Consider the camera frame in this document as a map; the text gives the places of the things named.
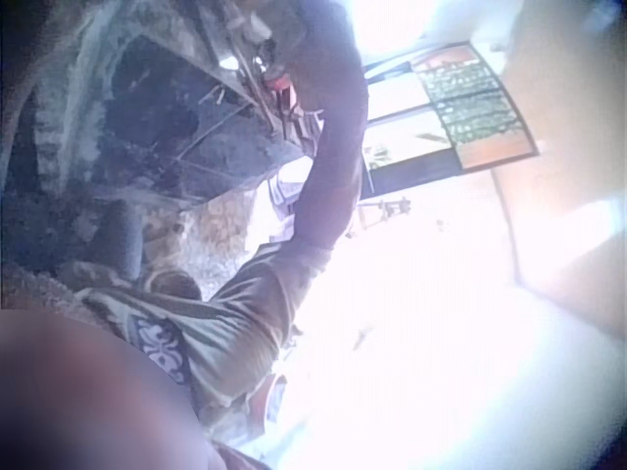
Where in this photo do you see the person's right hand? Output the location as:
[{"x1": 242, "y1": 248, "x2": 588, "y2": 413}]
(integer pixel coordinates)
[{"x1": 244, "y1": 4, "x2": 314, "y2": 79}]

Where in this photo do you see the red handled tool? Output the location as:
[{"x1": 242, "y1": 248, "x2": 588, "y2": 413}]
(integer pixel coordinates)
[{"x1": 264, "y1": 71, "x2": 301, "y2": 117}]

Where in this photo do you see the dark dirty vehicle engine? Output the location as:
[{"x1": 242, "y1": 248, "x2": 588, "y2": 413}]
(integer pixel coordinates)
[{"x1": 0, "y1": 0, "x2": 319, "y2": 295}]

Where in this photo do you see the small metal stand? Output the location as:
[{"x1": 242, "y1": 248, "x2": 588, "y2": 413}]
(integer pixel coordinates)
[{"x1": 360, "y1": 195, "x2": 412, "y2": 234}]

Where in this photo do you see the grey rubber cylinder part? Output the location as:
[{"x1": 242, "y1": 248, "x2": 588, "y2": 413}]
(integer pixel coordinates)
[{"x1": 113, "y1": 201, "x2": 147, "y2": 280}]

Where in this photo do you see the window with dark frame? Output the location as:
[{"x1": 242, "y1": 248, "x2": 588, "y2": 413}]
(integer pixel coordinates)
[{"x1": 360, "y1": 41, "x2": 541, "y2": 201}]

